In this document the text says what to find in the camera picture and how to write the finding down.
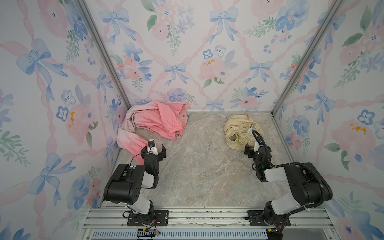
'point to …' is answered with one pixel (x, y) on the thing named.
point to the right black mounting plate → (260, 221)
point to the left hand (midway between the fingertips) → (154, 144)
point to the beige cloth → (238, 131)
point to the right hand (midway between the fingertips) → (255, 143)
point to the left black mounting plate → (161, 219)
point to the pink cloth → (166, 119)
